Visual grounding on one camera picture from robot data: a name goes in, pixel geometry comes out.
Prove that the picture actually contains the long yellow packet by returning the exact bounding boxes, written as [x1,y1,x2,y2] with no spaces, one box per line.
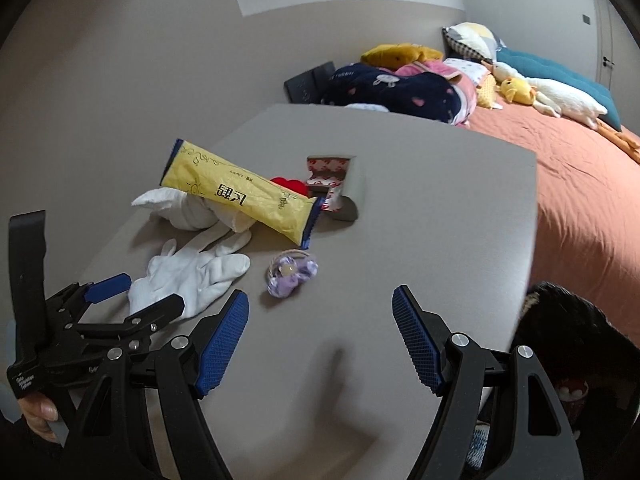
[159,138,326,250]

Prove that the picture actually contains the red plush toy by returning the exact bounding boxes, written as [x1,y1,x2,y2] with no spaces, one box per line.
[270,176,308,196]

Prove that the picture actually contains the black wall panel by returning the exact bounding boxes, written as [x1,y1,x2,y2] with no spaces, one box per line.
[284,61,337,105]

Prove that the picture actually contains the yellow checked cloth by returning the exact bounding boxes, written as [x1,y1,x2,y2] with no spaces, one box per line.
[475,77,503,110]

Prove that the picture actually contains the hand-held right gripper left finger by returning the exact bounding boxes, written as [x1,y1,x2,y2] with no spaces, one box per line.
[62,290,250,480]

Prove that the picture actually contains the person's left hand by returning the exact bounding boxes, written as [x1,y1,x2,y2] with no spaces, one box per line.
[22,394,68,444]

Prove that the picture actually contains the yellow duck plush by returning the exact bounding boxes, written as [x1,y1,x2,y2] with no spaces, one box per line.
[500,77,535,107]

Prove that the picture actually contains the black trash bin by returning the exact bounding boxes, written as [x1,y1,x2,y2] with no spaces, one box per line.
[512,282,640,466]

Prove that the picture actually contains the orange bed sheet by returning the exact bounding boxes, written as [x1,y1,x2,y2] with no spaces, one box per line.
[452,102,640,346]

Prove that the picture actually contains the white glove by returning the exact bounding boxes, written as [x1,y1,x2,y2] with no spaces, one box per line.
[131,187,253,235]
[127,237,251,320]

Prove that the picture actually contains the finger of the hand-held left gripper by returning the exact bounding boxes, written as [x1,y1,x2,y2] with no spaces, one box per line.
[47,273,133,312]
[75,294,186,342]

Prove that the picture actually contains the white door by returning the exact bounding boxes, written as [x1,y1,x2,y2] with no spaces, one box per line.
[592,0,631,86]

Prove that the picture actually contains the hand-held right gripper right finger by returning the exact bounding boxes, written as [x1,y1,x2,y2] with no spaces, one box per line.
[391,285,586,480]

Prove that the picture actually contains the mustard yellow plush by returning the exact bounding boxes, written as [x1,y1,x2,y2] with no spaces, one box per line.
[361,43,445,68]

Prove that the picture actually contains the navy patterned pillow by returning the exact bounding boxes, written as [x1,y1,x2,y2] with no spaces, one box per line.
[317,63,463,125]

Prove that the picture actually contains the white goose plush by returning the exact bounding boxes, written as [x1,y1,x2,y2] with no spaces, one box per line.
[482,60,640,163]

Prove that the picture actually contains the checkered white pillow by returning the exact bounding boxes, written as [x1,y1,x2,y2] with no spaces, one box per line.
[442,22,506,63]

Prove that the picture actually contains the pink blanket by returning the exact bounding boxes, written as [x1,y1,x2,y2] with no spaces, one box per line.
[395,58,478,126]

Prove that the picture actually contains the purple hair tie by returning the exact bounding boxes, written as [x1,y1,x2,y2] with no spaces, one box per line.
[265,250,319,297]

